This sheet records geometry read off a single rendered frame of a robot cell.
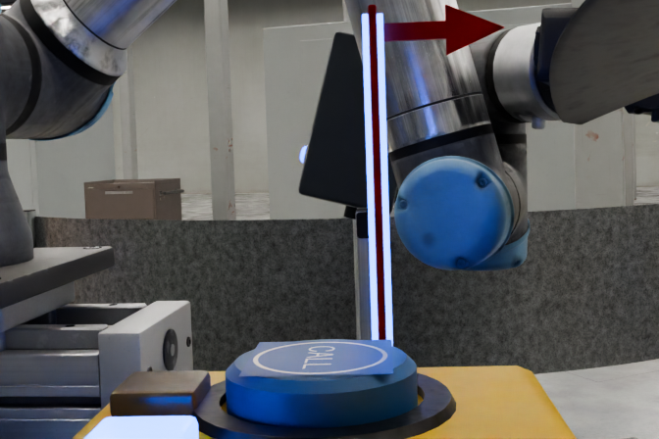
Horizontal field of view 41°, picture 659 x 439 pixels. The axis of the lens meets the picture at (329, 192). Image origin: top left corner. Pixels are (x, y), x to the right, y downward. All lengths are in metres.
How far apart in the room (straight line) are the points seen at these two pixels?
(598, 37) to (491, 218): 0.17
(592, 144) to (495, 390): 4.48
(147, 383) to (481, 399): 0.07
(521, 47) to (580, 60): 0.21
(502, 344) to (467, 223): 1.67
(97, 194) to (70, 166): 3.18
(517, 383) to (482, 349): 2.01
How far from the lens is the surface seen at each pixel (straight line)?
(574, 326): 2.30
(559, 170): 6.41
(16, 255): 0.77
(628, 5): 0.41
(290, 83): 6.89
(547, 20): 0.56
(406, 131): 0.60
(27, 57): 0.83
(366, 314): 0.97
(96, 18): 0.85
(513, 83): 0.68
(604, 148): 4.68
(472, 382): 0.21
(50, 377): 0.71
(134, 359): 0.68
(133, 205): 7.11
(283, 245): 2.18
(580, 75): 0.50
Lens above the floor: 1.13
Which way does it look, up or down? 3 degrees down
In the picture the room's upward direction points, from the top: 2 degrees counter-clockwise
